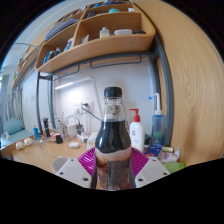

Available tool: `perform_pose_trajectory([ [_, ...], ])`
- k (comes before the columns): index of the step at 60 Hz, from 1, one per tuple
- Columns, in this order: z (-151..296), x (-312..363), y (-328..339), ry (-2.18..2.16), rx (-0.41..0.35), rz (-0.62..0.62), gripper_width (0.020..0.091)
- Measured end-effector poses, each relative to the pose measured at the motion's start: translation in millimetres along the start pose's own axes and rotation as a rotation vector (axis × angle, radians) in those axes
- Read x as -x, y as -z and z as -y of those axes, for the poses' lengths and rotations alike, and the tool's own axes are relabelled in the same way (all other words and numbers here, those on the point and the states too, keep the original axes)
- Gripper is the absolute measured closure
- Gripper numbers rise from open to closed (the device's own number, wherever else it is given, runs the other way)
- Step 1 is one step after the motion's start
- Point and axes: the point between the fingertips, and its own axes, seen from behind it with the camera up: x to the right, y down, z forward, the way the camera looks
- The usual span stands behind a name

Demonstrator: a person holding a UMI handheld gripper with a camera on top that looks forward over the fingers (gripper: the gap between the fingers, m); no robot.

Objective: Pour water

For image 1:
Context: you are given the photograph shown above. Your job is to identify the slim black bottle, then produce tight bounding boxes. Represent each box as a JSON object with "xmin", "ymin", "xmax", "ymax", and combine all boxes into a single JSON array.
[{"xmin": 42, "ymin": 117, "xmax": 51, "ymax": 138}]

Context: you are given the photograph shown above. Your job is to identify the small blue bottle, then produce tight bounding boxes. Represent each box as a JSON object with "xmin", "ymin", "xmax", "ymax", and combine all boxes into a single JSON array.
[{"xmin": 32, "ymin": 123, "xmax": 40, "ymax": 140}]

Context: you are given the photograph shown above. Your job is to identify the green packet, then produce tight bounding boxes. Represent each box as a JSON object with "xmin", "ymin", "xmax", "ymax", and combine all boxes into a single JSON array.
[{"xmin": 163, "ymin": 161, "xmax": 185, "ymax": 174}]

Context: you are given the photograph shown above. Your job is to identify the white crumpled tissue pack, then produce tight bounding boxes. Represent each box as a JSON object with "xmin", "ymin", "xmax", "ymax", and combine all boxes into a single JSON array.
[{"xmin": 86, "ymin": 131, "xmax": 99, "ymax": 150}]

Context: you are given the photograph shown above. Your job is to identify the dark drink bottle black cap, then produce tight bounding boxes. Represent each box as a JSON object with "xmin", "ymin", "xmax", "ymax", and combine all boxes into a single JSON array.
[{"xmin": 94, "ymin": 86, "xmax": 133, "ymax": 192}]

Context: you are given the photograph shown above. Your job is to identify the blue packet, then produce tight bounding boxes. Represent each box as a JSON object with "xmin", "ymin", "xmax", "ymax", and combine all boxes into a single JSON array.
[{"xmin": 143, "ymin": 143, "xmax": 163, "ymax": 158}]

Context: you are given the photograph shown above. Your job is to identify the white mug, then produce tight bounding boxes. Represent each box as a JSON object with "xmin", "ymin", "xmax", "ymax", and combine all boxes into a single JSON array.
[{"xmin": 50, "ymin": 156, "xmax": 69, "ymax": 174}]

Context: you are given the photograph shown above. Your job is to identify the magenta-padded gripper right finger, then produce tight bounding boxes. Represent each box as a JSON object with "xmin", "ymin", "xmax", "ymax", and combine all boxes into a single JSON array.
[{"xmin": 128, "ymin": 147, "xmax": 171, "ymax": 189}]

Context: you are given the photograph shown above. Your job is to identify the wooden wardrobe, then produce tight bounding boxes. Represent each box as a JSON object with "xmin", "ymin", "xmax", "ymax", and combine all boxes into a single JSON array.
[{"xmin": 133, "ymin": 0, "xmax": 224, "ymax": 168}]

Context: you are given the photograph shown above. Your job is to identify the wooden shelf unit with items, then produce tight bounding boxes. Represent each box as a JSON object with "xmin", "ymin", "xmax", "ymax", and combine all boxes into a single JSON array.
[{"xmin": 34, "ymin": 0, "xmax": 157, "ymax": 74}]

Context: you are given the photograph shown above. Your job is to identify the white lotion bottle red pump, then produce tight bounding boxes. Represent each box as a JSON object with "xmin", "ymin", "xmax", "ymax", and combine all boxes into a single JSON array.
[{"xmin": 129, "ymin": 108, "xmax": 146, "ymax": 154}]

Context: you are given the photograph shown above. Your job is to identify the white oval object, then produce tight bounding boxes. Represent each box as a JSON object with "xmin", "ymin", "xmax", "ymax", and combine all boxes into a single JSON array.
[{"xmin": 68, "ymin": 141, "xmax": 81, "ymax": 149}]

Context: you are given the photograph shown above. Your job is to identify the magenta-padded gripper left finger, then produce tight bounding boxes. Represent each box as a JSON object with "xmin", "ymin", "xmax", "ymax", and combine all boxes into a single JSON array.
[{"xmin": 54, "ymin": 147, "xmax": 98, "ymax": 189}]

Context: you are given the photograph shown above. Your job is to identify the blue spray bottle white nozzle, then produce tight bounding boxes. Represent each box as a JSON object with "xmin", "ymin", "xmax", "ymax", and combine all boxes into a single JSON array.
[{"xmin": 148, "ymin": 92, "xmax": 167, "ymax": 148}]

